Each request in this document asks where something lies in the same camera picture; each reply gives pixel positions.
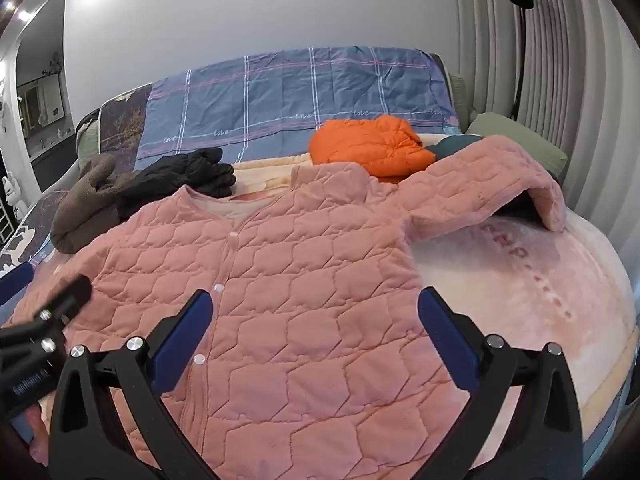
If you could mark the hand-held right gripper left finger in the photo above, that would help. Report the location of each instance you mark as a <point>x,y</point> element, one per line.
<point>182,335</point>

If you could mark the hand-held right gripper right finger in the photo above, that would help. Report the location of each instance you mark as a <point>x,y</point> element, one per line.
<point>447,335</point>

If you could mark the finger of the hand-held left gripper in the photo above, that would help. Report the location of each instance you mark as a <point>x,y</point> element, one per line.
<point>67,294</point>
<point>17,280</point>

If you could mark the pink quilted jacket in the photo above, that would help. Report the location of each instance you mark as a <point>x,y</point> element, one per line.
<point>300,260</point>

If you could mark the brown fleece garment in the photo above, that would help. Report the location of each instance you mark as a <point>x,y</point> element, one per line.
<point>80,210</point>

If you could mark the white rabbit figurine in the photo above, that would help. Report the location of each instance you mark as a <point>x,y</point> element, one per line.
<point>10,195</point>

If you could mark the pink plush blanket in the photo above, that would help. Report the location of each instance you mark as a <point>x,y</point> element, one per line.
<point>525,280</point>

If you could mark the green pillow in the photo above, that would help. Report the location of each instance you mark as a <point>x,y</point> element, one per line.
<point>505,132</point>
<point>87,137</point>

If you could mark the black gloves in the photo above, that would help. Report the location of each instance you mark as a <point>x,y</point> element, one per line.
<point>175,175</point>

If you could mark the dark tree print pillow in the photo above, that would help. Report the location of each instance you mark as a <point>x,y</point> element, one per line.
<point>122,125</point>

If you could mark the dark teal garment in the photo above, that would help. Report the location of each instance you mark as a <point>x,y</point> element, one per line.
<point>447,146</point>

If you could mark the orange puffer jacket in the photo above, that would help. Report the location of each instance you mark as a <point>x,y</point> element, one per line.
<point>370,145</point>

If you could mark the blue plaid quilt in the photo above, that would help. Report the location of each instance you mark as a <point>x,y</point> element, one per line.
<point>275,95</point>

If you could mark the white pleated curtain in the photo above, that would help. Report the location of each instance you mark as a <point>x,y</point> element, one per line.
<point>550,60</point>

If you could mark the arched wall mirror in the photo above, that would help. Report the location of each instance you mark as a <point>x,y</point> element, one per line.
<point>40,85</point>

